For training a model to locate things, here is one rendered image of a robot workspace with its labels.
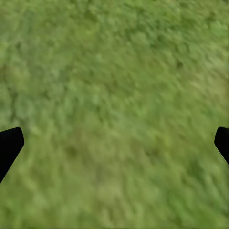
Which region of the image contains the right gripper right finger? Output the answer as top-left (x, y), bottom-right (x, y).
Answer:
top-left (214, 127), bottom-right (229, 164)

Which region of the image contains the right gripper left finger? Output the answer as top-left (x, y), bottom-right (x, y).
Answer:
top-left (0, 127), bottom-right (24, 183)

